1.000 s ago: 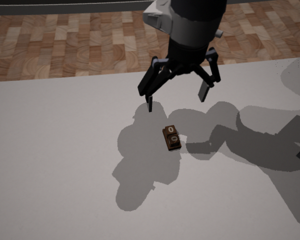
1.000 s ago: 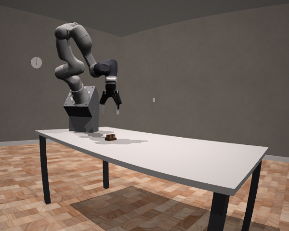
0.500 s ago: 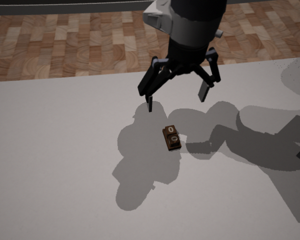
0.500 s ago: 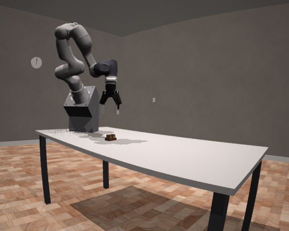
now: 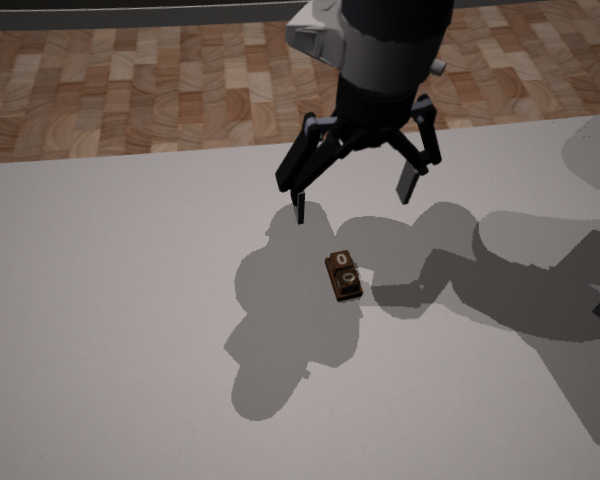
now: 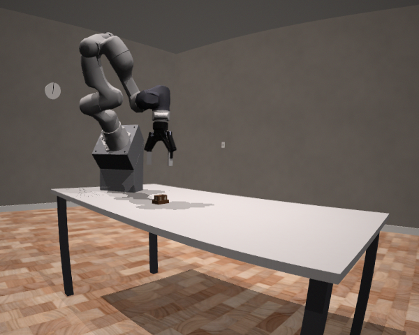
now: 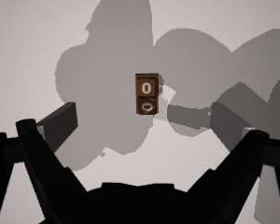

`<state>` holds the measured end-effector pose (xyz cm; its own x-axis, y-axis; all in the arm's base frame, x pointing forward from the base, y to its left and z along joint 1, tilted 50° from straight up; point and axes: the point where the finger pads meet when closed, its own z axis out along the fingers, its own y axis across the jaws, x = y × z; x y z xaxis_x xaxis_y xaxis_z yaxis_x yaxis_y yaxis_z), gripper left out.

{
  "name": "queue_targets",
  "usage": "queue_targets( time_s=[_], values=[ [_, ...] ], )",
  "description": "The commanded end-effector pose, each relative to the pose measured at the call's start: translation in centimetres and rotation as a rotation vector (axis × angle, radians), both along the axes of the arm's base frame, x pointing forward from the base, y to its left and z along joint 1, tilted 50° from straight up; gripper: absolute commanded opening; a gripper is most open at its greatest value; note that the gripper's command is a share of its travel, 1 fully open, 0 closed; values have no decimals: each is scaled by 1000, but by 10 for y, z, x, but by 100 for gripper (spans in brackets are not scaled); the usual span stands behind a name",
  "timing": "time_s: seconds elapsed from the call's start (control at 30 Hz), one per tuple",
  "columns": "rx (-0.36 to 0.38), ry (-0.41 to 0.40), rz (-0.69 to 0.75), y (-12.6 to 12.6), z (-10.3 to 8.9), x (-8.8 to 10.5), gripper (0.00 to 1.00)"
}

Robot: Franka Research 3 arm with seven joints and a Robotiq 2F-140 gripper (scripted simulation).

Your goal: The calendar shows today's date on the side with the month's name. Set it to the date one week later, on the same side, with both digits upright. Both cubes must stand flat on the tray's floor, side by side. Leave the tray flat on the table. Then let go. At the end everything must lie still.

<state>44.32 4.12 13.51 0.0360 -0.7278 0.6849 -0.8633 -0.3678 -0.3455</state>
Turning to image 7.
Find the brown wooden cube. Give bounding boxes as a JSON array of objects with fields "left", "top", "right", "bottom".
[
  {"left": 137, "top": 77, "right": 156, "bottom": 97},
  {"left": 138, "top": 96, "right": 156, "bottom": 115}
]

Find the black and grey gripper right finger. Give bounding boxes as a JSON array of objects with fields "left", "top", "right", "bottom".
[{"left": 158, "top": 103, "right": 280, "bottom": 224}]

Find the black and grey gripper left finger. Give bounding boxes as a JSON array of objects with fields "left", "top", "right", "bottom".
[{"left": 0, "top": 102, "right": 109, "bottom": 224}]

